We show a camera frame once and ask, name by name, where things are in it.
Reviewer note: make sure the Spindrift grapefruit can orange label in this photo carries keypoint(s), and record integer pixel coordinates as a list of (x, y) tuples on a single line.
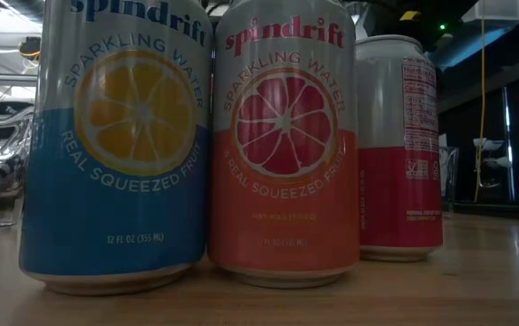
[(285, 204)]

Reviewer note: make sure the Spindrift lemon can blue label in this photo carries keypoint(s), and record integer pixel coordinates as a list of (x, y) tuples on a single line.
[(116, 204)]

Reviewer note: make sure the black aluminium table frame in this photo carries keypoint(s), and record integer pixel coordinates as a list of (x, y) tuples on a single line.
[(503, 213)]

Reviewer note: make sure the Spindrift can pink label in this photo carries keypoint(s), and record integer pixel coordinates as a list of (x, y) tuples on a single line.
[(399, 181)]

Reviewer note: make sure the white hanging box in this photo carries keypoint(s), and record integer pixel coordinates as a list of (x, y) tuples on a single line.
[(492, 9)]

